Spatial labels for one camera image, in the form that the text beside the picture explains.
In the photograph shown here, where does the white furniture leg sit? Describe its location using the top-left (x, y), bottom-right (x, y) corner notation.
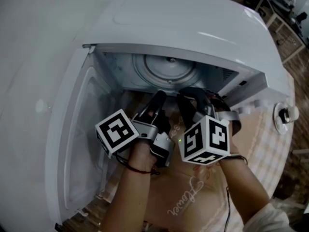
top-left (292, 148), bottom-right (309, 164)

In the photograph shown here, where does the black roller ring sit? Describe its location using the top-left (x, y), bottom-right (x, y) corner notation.
top-left (144, 54), bottom-right (196, 84)

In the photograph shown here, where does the person's right forearm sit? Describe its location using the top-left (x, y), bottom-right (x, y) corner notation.
top-left (218, 127), bottom-right (271, 217)

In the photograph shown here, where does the person's cream shirt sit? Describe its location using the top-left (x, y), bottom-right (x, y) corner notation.
top-left (240, 202), bottom-right (292, 232)

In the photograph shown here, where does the black office chair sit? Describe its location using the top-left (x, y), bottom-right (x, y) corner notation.
top-left (295, 11), bottom-right (309, 25)

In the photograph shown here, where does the beige checkered tablecloth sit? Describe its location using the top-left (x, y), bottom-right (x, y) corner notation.
top-left (98, 76), bottom-right (296, 232)

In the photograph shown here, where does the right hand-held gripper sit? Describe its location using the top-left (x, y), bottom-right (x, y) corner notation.
top-left (177, 87), bottom-right (242, 165)

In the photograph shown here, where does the clear plastic bottle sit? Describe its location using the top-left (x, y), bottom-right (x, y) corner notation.
top-left (35, 98), bottom-right (53, 115)

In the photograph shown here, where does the person's right hand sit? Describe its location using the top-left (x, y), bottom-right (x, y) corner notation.
top-left (206, 93), bottom-right (230, 112)

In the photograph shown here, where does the dark cord bracelet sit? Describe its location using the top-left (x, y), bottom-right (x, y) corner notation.
top-left (125, 162), bottom-right (161, 176)

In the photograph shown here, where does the clear glass turntable plate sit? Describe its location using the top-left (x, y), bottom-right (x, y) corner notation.
top-left (132, 53), bottom-right (201, 91)

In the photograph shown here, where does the white microwave oven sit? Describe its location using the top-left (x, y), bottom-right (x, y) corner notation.
top-left (44, 0), bottom-right (290, 229)

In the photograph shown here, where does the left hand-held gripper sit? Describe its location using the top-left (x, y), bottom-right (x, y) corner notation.
top-left (95, 90), bottom-right (176, 168)

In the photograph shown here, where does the person's left forearm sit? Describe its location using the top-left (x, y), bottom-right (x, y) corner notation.
top-left (101, 139), bottom-right (157, 232)

